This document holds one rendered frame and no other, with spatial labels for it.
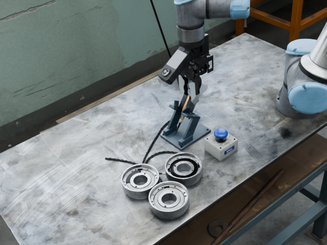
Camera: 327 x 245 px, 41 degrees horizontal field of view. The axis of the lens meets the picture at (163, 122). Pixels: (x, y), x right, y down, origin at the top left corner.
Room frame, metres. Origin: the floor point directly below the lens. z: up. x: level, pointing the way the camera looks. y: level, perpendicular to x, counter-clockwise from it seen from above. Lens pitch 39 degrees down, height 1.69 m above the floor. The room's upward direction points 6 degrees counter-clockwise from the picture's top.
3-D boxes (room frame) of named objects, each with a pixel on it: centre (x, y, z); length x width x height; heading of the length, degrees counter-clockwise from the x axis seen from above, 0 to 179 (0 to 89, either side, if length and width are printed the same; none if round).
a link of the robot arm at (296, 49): (1.13, -0.45, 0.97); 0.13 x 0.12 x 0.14; 167
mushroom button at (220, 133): (0.96, -0.16, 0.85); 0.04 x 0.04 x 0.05
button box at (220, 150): (0.96, -0.17, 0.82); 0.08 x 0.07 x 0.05; 124
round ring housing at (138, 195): (0.84, 0.08, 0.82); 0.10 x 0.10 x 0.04
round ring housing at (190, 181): (0.87, -0.04, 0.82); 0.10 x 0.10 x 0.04
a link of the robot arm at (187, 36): (1.08, -0.10, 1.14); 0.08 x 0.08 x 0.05
